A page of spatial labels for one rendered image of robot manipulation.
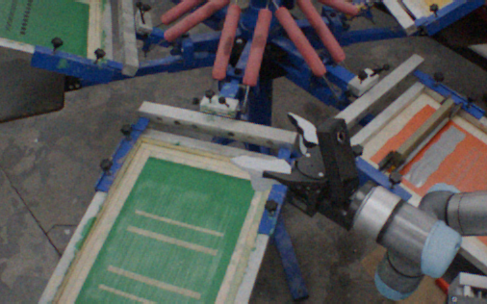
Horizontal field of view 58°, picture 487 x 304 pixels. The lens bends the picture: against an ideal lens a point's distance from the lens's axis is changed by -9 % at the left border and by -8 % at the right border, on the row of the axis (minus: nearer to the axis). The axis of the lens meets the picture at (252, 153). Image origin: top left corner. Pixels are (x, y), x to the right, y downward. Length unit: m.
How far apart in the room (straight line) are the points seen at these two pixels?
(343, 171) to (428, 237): 0.15
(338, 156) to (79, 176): 2.44
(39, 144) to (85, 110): 0.40
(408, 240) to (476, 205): 0.15
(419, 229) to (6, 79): 1.94
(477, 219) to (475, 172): 1.04
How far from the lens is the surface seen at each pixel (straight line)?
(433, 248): 0.67
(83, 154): 3.09
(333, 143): 0.66
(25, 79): 2.22
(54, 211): 2.89
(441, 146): 1.82
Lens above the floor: 2.24
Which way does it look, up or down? 50 degrees down
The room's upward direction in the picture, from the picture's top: straight up
